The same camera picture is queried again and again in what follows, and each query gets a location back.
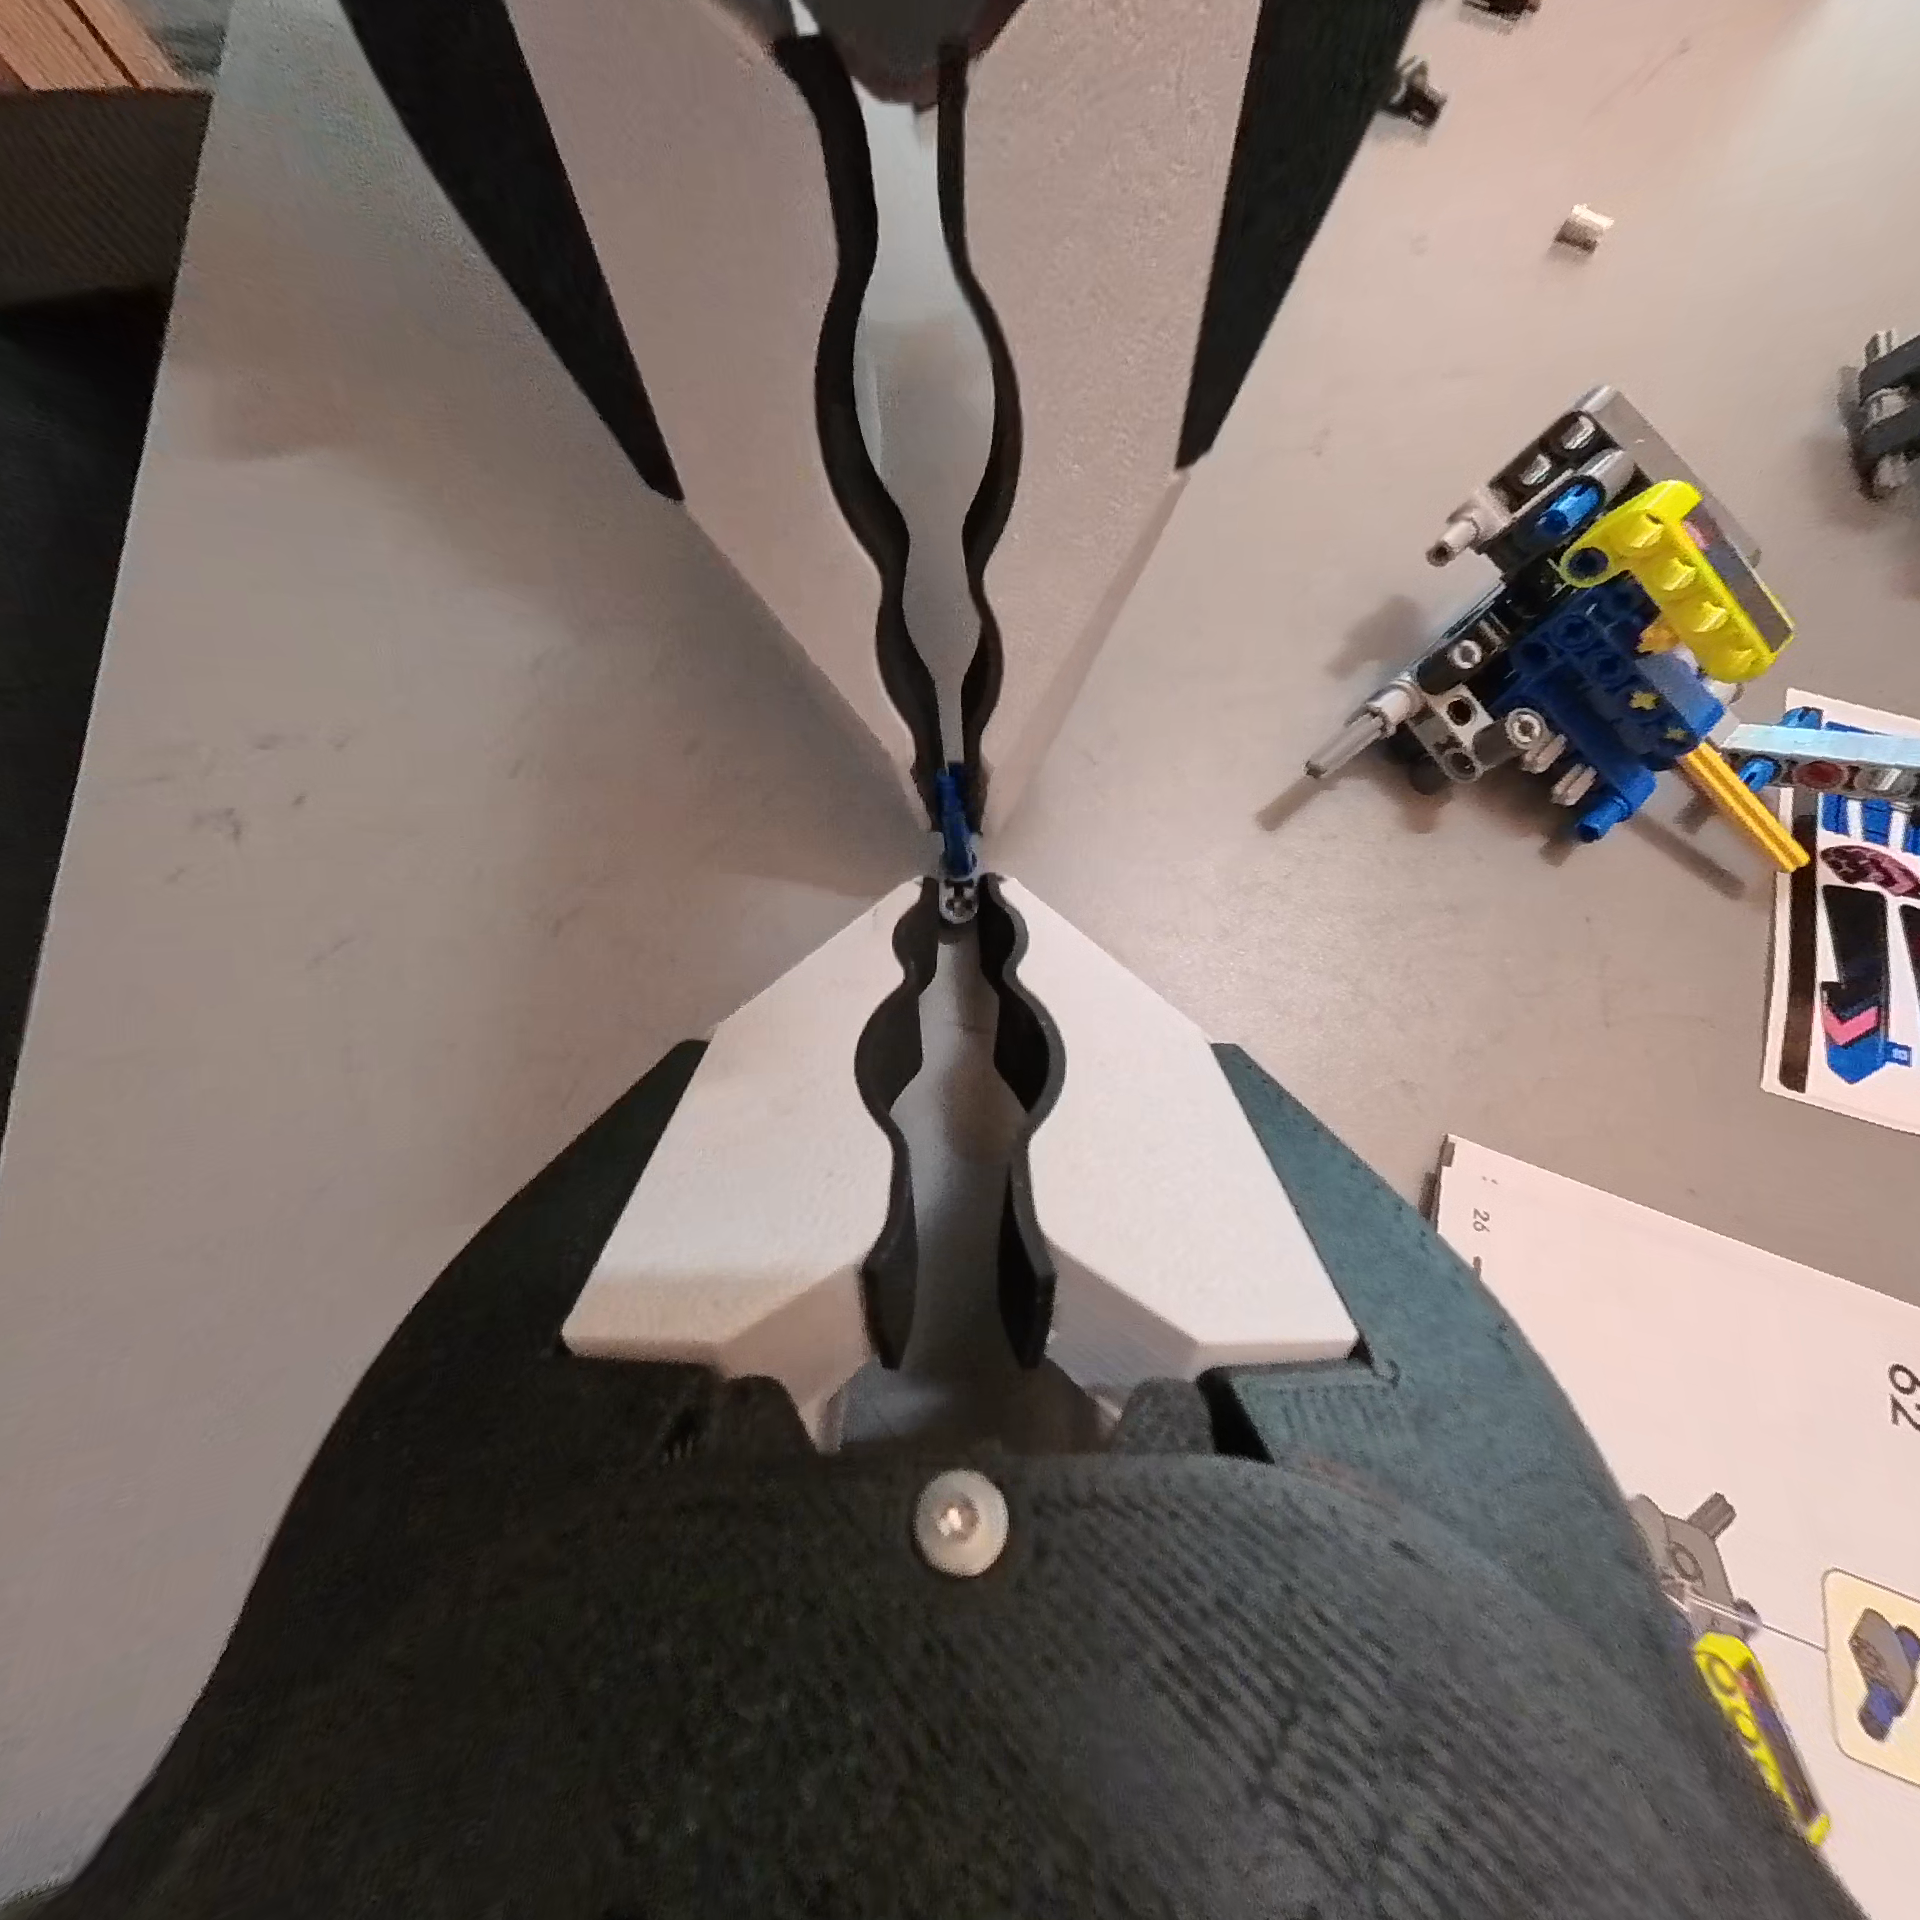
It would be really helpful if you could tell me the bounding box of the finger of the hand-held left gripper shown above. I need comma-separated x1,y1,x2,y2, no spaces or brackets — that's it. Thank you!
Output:
931,0,1274,834
502,0,950,825

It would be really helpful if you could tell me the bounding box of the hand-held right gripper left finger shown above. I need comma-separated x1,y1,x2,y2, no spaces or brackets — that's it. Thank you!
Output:
561,877,943,1452

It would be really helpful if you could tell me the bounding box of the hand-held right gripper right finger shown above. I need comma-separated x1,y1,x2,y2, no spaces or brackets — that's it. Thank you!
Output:
976,877,1364,1443

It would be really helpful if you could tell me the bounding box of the lego instruction booklet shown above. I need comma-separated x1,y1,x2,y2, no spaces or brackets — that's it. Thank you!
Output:
1416,1132,1920,1920

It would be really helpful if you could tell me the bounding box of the blue yellow lego assembly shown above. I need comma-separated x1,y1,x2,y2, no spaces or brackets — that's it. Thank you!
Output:
1304,388,1808,874

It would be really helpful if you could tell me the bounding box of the lego sticker sheet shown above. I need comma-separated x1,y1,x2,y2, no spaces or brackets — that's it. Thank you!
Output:
1759,686,1920,1135

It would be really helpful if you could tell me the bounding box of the light blue lego beam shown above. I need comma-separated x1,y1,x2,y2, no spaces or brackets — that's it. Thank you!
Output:
1717,720,1920,798

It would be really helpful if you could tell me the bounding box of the dark grey lego assembly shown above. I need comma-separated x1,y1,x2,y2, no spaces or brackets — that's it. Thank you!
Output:
1834,323,1920,497

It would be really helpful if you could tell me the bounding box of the brown wooden panel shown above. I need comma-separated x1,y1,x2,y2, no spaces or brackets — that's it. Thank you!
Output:
0,0,212,97

